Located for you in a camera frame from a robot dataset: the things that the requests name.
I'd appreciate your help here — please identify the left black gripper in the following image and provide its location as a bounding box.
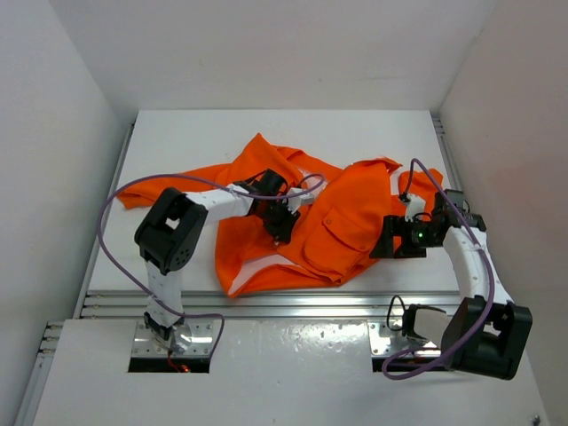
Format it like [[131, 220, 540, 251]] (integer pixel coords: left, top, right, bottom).
[[256, 197, 299, 242]]

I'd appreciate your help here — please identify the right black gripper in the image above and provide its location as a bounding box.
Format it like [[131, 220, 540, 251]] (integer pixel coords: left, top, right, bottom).
[[369, 215, 439, 259]]

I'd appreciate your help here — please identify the orange zip jacket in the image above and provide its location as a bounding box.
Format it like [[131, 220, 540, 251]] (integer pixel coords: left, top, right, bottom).
[[116, 132, 445, 299]]

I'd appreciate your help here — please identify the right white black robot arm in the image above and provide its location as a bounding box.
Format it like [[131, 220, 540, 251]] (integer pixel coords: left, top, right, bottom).
[[370, 189, 533, 381]]

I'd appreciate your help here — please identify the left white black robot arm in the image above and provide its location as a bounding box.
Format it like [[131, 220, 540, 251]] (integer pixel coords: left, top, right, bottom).
[[134, 170, 302, 343]]

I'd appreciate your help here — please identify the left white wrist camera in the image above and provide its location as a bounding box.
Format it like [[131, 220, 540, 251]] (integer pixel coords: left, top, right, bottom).
[[286, 187, 315, 213]]

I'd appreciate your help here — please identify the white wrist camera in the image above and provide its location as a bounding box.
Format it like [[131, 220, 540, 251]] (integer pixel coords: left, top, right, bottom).
[[286, 187, 315, 213], [399, 193, 426, 221]]

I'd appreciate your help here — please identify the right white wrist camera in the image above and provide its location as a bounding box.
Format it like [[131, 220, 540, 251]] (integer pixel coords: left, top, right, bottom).
[[399, 193, 426, 221]]

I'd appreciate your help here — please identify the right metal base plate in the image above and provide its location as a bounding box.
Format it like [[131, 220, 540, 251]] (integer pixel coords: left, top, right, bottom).
[[367, 321, 440, 359]]

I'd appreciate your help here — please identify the metal base plate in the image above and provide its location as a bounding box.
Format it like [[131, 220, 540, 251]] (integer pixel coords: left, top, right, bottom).
[[130, 319, 215, 359], [367, 321, 440, 359]]

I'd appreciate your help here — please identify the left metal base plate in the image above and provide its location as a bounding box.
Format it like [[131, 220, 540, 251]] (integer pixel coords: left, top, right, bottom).
[[130, 319, 215, 359]]

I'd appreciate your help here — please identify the aluminium rail frame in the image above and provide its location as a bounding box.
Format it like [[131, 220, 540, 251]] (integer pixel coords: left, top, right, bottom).
[[12, 115, 505, 426]]

